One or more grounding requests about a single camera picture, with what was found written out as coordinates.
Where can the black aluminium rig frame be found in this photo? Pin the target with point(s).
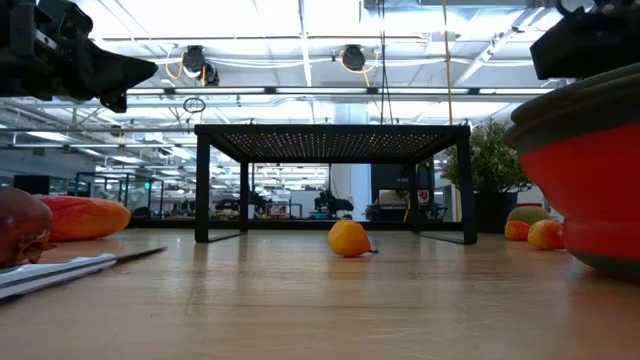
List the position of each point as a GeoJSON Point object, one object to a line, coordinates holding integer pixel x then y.
{"type": "Point", "coordinates": [300, 225]}

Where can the orange carrot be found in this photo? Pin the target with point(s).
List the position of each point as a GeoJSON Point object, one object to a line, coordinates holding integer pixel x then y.
{"type": "Point", "coordinates": [85, 218]}

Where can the black perforated metal shelf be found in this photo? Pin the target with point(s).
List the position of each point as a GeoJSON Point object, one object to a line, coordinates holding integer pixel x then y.
{"type": "Point", "coordinates": [330, 142]}

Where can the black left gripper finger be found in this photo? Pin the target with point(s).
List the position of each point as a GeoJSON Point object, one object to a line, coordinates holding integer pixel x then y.
{"type": "Point", "coordinates": [117, 87]}
{"type": "Point", "coordinates": [110, 67]}

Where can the small orange pepper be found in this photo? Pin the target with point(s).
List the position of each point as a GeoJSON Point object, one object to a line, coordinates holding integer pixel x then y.
{"type": "Point", "coordinates": [347, 239]}
{"type": "Point", "coordinates": [516, 231]}
{"type": "Point", "coordinates": [544, 235]}

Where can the dark red pomegranate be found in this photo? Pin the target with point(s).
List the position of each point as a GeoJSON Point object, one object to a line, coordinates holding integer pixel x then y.
{"type": "Point", "coordinates": [22, 225]}

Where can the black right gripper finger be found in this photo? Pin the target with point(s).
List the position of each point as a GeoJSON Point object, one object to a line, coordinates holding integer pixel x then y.
{"type": "Point", "coordinates": [590, 47]}

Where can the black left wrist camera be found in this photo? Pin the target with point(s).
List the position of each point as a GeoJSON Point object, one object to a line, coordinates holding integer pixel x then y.
{"type": "Point", "coordinates": [65, 15]}

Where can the black background monitor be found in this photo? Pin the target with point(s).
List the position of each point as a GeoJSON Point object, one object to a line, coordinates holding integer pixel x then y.
{"type": "Point", "coordinates": [31, 185]}

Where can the red collapsible bowl grey rim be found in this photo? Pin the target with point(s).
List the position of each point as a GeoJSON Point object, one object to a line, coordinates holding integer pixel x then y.
{"type": "Point", "coordinates": [600, 190]}

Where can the potted green artificial plant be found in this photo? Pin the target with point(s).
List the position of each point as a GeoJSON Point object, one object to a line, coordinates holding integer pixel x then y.
{"type": "Point", "coordinates": [492, 160]}

